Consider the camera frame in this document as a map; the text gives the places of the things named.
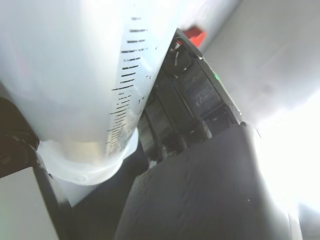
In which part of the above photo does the large clear plastic syringe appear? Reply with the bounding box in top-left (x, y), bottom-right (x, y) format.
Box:
top-left (0, 0), bottom-right (191, 186)

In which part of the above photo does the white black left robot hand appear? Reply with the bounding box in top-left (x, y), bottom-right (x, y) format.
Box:
top-left (0, 27), bottom-right (302, 240)

